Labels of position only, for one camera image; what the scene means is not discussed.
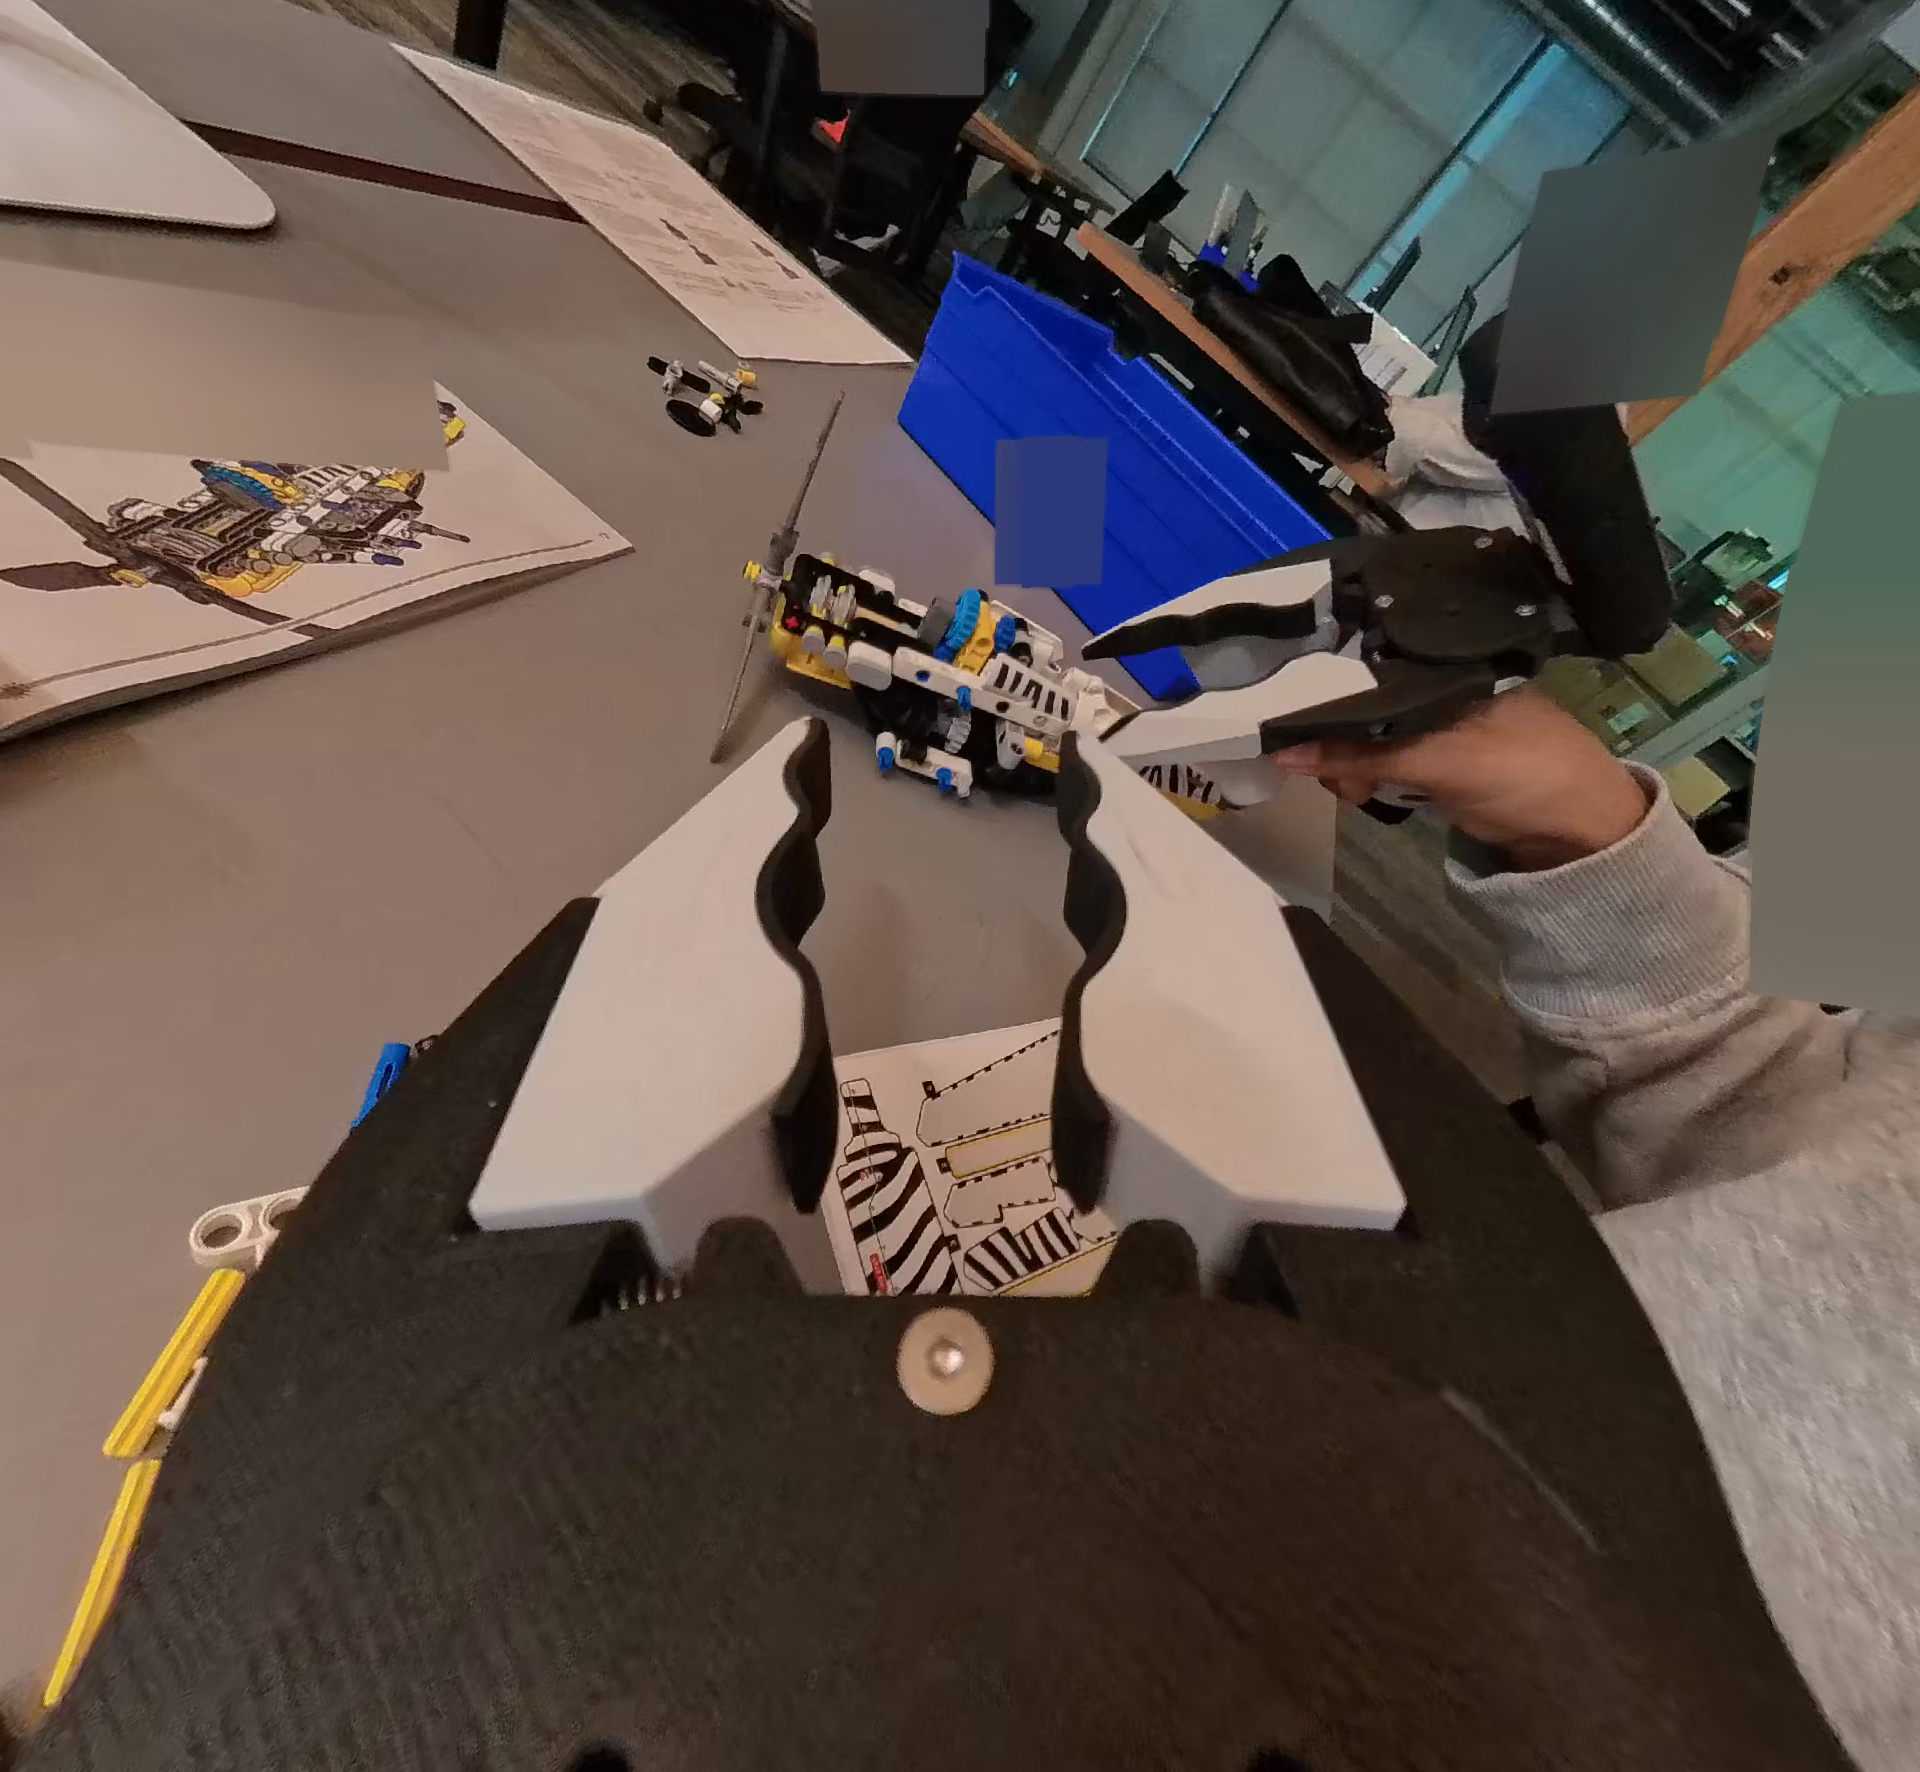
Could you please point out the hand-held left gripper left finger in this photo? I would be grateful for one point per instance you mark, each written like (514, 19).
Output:
(645, 1036)

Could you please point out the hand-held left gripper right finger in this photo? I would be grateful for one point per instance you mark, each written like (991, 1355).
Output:
(1229, 1036)

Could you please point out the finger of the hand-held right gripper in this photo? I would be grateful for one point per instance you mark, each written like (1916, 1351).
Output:
(1229, 738)
(1245, 595)

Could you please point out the zebra striped lego plane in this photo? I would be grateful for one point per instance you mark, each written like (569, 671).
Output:
(930, 670)

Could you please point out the person's right forearm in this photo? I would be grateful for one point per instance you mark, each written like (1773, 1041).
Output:
(1633, 961)

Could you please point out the pile of loose lego beams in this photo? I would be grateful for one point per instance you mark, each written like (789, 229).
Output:
(164, 1353)

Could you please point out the cluster of small lego pins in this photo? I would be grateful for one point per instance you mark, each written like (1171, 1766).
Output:
(706, 392)

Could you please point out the lego instruction booklet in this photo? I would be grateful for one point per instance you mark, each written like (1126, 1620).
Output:
(302, 572)

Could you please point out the person's right hand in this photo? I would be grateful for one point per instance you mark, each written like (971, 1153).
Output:
(1512, 784)

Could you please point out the black jacket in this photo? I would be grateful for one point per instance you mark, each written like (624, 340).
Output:
(1287, 345)

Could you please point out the blue storage bin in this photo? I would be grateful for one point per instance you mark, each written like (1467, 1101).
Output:
(1080, 377)

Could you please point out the zebra sticker sheet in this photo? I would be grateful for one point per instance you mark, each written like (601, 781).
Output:
(900, 1173)

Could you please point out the wooden office desk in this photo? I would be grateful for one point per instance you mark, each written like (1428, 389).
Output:
(1140, 282)

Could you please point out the person's clothed body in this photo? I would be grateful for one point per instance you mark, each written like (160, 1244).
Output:
(1801, 1427)

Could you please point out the white printed paper sheet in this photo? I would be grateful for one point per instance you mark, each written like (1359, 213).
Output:
(645, 196)

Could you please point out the white tablet stand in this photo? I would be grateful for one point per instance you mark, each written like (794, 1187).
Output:
(88, 123)

